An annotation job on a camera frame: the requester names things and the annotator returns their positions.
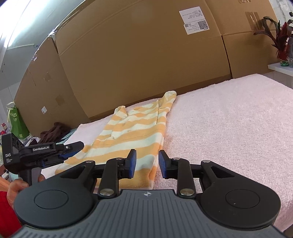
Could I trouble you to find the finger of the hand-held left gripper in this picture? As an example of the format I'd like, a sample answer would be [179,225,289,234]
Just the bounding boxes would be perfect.
[57,141,85,153]
[42,153,69,166]

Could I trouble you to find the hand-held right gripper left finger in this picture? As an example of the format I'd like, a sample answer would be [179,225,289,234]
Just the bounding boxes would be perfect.
[61,149,137,199]

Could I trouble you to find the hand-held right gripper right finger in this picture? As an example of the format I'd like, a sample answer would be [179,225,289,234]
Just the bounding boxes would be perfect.
[158,150,235,199]

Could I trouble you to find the orange striped shirt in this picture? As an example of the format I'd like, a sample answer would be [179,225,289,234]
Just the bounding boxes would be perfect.
[55,91,177,189]

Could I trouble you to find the person's left forearm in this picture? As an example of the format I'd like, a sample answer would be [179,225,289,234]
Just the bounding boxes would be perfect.
[0,176,23,237]

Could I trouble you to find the person's left hand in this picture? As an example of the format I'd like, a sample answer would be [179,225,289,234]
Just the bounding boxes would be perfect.
[8,174,46,208]

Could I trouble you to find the teal cloth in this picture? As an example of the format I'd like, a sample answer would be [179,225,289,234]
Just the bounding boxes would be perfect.
[55,128,80,146]

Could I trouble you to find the dark striped cloth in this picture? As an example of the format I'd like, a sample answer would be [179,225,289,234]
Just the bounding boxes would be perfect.
[23,136,42,147]

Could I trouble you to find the dark brown cloth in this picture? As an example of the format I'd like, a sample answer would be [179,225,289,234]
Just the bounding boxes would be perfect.
[40,122,72,145]

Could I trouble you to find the green paper bag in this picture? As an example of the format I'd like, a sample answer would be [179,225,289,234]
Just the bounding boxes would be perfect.
[5,101,31,140]

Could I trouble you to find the cardboard box with small label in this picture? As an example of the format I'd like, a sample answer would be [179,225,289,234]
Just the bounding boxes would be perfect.
[13,36,91,138]

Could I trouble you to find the pink towel blanket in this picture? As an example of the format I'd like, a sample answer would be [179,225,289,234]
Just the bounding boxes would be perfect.
[40,73,293,234]

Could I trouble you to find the large cardboard box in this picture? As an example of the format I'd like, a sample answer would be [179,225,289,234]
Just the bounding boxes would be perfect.
[54,0,233,123]

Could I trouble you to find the white label with square code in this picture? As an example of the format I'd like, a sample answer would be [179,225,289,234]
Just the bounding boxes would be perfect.
[183,19,210,35]

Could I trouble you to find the cardboard box with clear tape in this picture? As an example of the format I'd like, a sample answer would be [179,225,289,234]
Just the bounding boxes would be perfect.
[203,0,293,80]

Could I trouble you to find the white side table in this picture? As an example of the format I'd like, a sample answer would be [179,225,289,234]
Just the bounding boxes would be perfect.
[267,62,293,77]

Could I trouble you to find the white shipping label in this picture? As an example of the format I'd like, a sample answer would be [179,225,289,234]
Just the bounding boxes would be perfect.
[179,6,204,23]

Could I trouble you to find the clear tape patch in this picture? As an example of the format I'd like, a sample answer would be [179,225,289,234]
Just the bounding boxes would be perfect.
[244,11,263,31]

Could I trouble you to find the red-leaf potted plant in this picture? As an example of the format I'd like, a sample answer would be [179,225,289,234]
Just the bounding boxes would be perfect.
[253,16,293,68]

